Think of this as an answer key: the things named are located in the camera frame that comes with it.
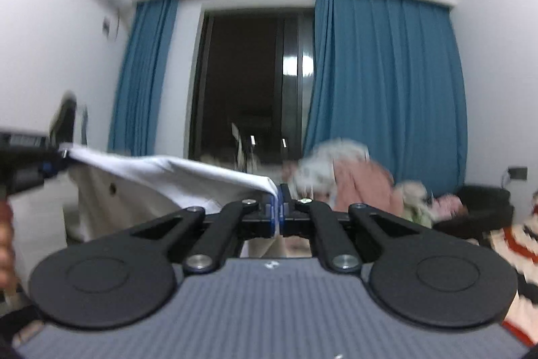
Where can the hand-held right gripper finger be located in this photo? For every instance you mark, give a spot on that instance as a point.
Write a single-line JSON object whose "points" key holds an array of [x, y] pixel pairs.
{"points": [[274, 214], [282, 216]]}

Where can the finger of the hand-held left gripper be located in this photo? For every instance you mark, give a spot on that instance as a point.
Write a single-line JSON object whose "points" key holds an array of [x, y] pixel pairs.
{"points": [[52, 167]]}

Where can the person's left hand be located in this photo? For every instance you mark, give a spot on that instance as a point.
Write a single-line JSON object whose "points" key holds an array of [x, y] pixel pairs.
{"points": [[5, 245]]}

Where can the black office chair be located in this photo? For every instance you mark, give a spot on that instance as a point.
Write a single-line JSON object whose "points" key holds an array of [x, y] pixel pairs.
{"points": [[65, 115]]}

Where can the grey white garment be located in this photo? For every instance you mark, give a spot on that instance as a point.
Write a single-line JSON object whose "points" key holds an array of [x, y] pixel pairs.
{"points": [[319, 165]]}

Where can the white metal rack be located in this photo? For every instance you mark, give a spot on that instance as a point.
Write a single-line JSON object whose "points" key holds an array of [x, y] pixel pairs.
{"points": [[239, 148]]}

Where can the blue curtain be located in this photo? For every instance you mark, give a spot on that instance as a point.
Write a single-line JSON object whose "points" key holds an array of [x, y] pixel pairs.
{"points": [[143, 77], [386, 90]]}

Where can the light green garment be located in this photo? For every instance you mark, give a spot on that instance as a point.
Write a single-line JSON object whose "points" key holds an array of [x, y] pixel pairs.
{"points": [[416, 203]]}

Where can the small pink cloth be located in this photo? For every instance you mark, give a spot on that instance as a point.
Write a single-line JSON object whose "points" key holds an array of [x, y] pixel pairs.
{"points": [[449, 204]]}

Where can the striped blanket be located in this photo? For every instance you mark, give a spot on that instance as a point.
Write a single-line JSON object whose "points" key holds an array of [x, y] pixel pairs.
{"points": [[517, 245]]}

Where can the wall switch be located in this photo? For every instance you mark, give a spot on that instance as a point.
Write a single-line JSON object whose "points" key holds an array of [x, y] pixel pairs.
{"points": [[110, 25]]}

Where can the black wall socket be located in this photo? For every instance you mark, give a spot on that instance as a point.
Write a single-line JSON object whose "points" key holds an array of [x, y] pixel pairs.
{"points": [[517, 172]]}

